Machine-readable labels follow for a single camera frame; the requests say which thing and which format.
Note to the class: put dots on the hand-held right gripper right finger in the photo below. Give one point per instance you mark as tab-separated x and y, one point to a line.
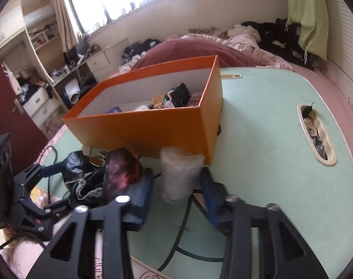
211	203

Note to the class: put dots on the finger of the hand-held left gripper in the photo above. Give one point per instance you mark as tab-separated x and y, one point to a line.
48	169
57	207

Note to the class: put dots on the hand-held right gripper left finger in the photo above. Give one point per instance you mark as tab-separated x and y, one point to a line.
141	197

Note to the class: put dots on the black shiny pouch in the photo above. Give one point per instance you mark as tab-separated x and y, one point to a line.
76	164

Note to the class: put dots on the dark red pouch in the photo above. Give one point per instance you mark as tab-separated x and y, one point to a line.
121	171

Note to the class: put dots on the black lace trimmed cloth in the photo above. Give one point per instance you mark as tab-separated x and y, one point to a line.
86	190

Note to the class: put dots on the clear bubble wrap wad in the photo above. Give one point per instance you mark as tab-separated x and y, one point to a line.
179	174

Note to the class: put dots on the orange cardboard box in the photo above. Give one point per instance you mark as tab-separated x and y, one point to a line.
141	133

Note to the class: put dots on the blue case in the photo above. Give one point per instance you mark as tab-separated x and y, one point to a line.
115	109

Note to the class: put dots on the mint green cartoon desktop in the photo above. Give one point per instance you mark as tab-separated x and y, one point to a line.
266	151

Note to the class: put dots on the yellow cloth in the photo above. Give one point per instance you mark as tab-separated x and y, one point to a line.
37	196

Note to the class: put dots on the maroon wooden door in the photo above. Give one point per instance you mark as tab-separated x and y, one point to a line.
8	116

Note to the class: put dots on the white drawer unit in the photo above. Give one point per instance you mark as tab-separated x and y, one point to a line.
37	100

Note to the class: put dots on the white paper roll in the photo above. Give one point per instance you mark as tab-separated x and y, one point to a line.
73	91

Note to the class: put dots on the heap of mixed clothes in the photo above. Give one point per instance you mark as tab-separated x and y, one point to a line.
28	88

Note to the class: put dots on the black boxy gadget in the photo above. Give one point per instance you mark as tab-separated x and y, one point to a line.
179	94

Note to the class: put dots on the cream desk with drawers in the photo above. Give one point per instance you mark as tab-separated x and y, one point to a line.
99	61

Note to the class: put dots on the pile of small trinkets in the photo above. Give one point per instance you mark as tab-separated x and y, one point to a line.
313	128

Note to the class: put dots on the black monitor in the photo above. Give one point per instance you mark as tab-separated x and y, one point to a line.
83	46

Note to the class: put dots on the cream shelf unit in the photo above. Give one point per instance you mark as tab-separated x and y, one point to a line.
8	23

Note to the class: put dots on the maroon pillow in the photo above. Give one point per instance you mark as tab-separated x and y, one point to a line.
194	51

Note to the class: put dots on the beige curtain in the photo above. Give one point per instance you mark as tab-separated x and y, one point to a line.
63	11

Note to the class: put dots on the crumpled pink quilt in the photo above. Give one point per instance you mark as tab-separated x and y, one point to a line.
243	45

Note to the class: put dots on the pile of black clothes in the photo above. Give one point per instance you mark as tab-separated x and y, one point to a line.
275	37

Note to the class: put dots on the lime green hanging garment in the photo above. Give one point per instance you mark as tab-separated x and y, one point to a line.
310	11

